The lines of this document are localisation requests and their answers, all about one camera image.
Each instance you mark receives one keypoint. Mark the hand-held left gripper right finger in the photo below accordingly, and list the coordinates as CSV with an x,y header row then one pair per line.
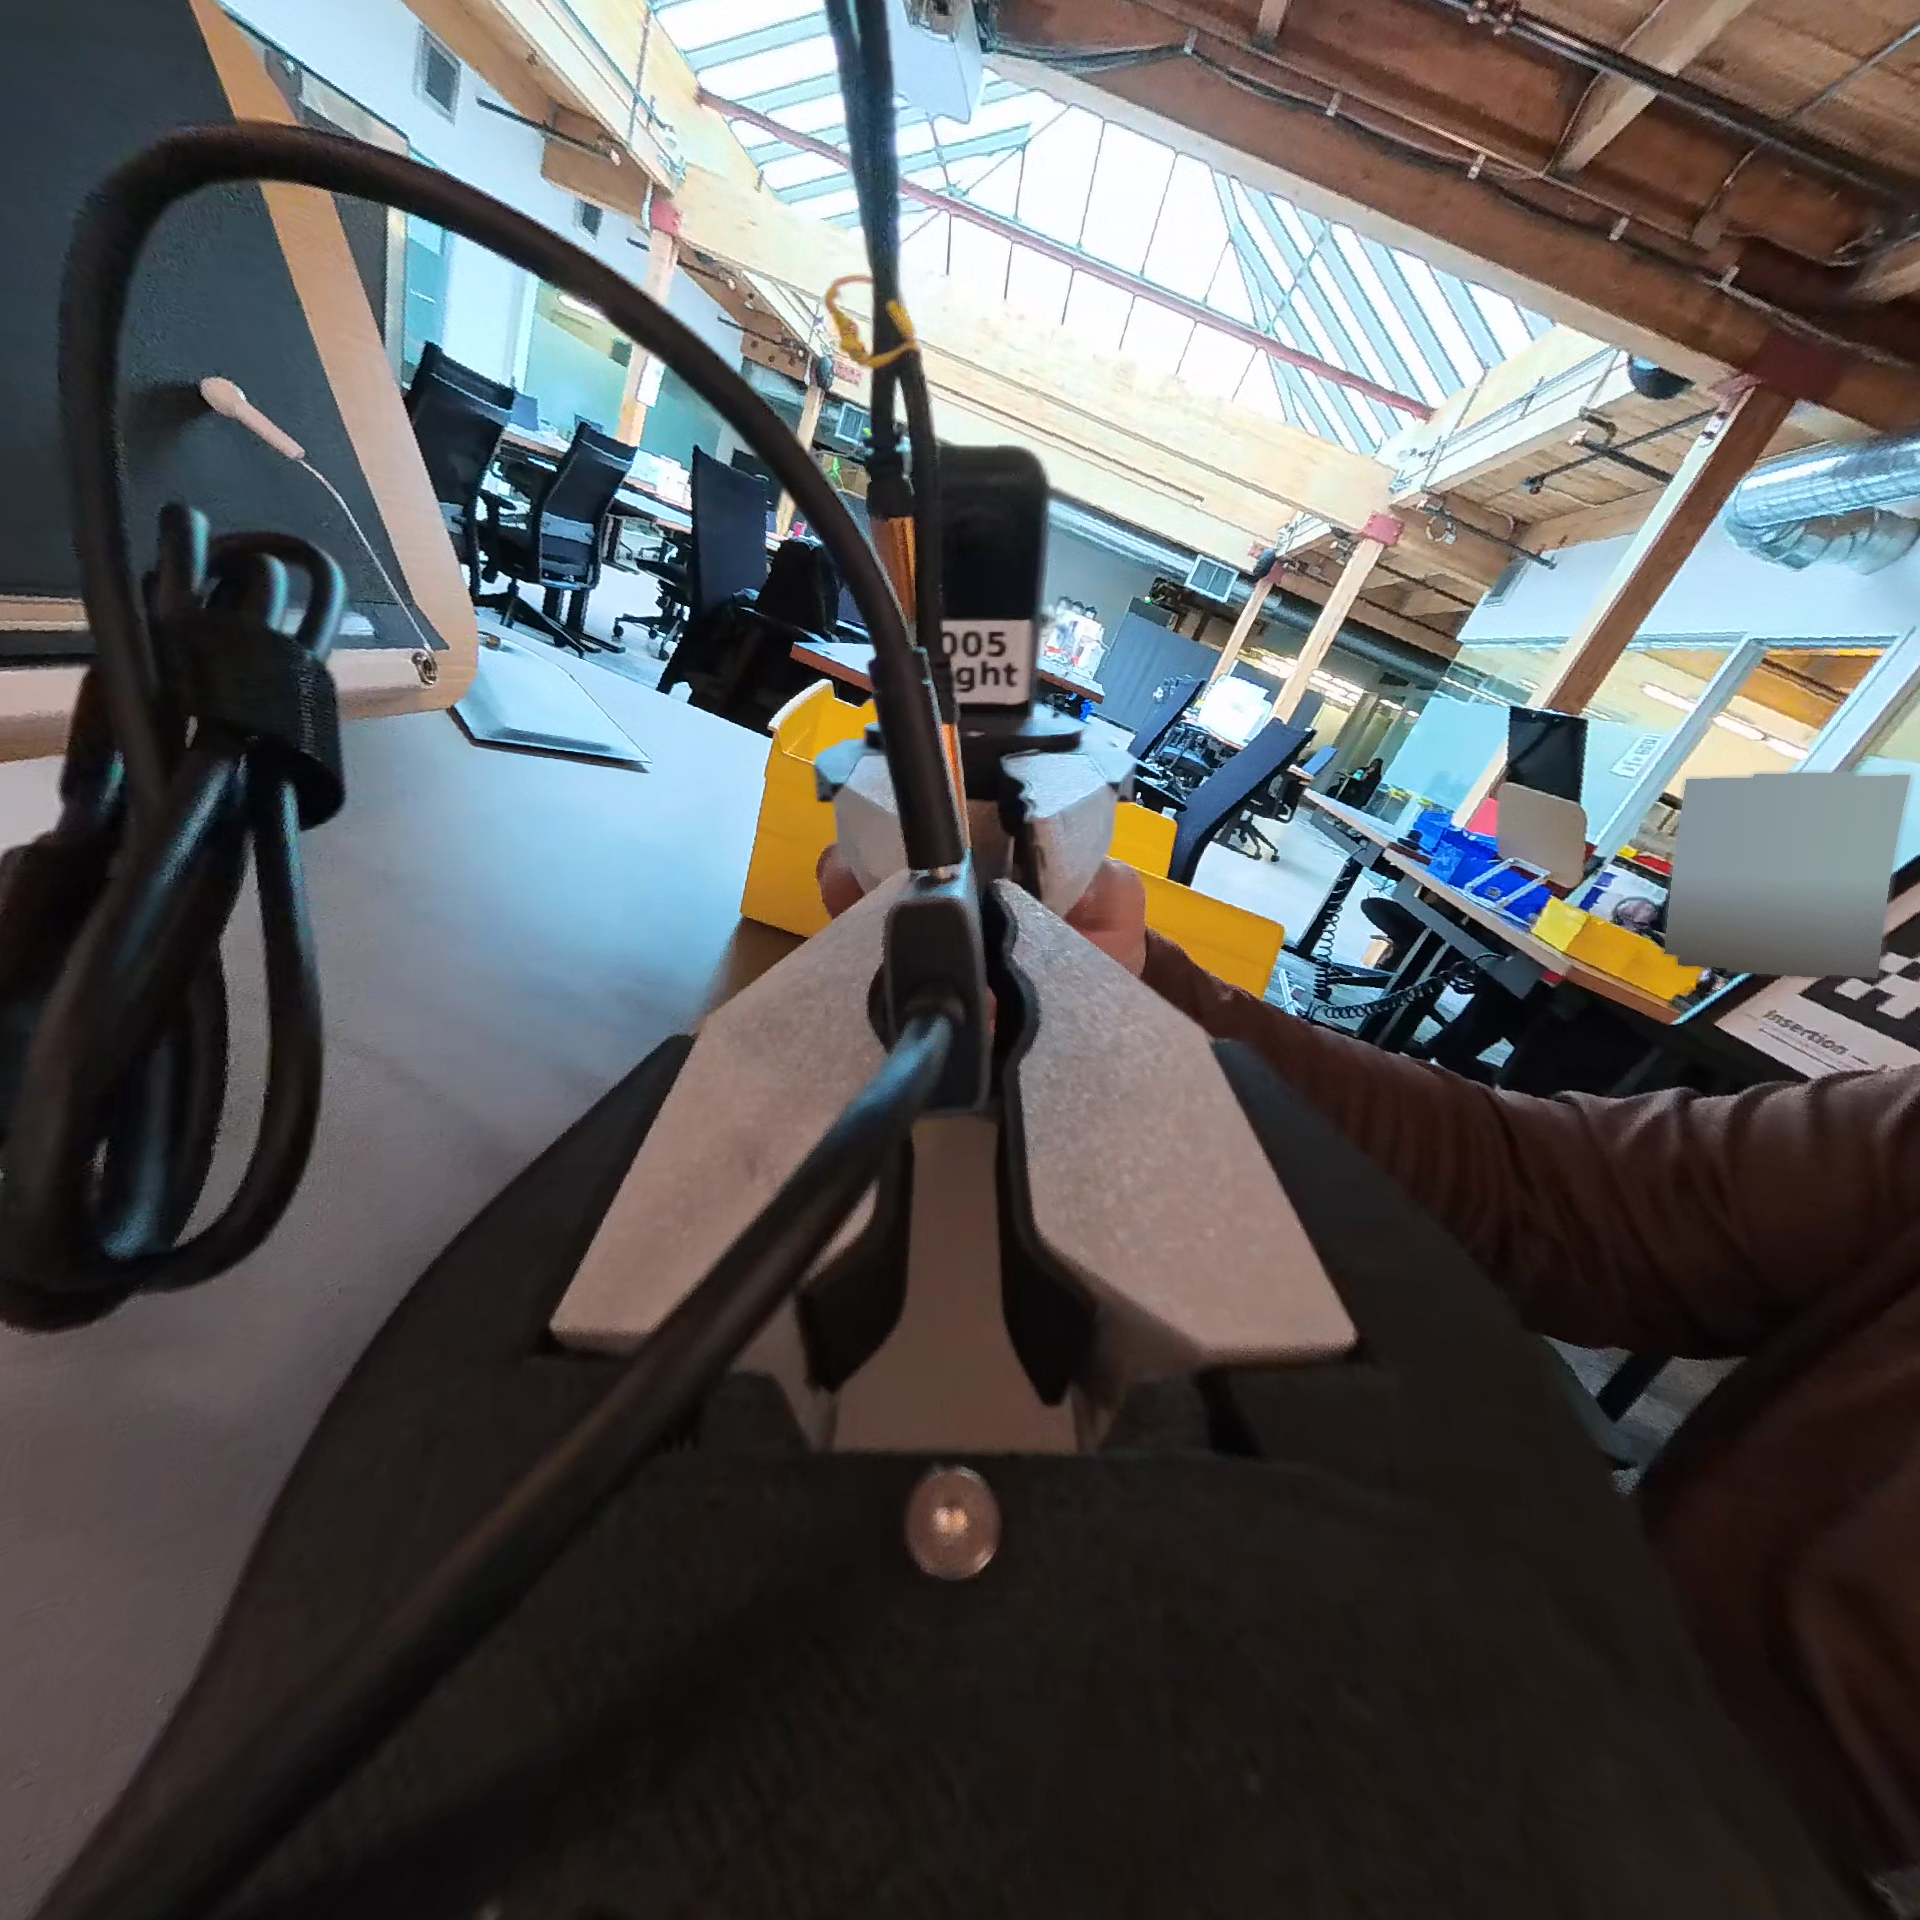
x,y
1171,1183

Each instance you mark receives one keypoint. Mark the person's right forearm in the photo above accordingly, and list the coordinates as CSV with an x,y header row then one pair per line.
x,y
1498,1183

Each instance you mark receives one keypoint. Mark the blue storage bin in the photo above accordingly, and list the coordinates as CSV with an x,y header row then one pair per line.
x,y
1456,846

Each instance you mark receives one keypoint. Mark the black monitor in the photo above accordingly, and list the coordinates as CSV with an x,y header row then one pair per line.
x,y
1545,743

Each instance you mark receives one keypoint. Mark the person's brown shirt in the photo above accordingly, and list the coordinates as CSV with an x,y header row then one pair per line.
x,y
1832,1572

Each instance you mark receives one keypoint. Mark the person's right hand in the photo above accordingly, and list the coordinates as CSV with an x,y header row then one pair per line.
x,y
1119,912

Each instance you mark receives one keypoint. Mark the silver ventilation duct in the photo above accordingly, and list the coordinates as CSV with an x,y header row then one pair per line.
x,y
1832,505

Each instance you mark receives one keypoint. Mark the large yellow storage bin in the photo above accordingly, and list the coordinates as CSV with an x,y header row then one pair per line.
x,y
790,840

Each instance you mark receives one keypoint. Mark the yellow twist tie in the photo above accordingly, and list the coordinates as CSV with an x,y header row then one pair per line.
x,y
899,317

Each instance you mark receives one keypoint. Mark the wooden office desk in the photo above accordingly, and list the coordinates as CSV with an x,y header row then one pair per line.
x,y
1395,856

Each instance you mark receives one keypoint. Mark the beige cardboard sheet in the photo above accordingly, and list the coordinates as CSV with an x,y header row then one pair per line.
x,y
1545,830

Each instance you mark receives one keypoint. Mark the black framed tag sign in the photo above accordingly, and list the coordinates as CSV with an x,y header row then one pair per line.
x,y
1832,1023

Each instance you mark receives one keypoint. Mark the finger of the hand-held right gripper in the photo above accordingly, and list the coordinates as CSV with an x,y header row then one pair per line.
x,y
868,818
1072,826

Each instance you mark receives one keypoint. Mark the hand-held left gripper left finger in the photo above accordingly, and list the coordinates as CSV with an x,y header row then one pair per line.
x,y
706,1200

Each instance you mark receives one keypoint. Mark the white stand base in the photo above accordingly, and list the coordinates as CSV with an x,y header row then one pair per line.
x,y
550,705

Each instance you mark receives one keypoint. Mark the wooden board with black face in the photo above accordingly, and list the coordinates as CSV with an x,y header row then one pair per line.
x,y
181,300

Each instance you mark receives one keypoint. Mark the small yellow storage bin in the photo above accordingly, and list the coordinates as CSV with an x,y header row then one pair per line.
x,y
1620,951

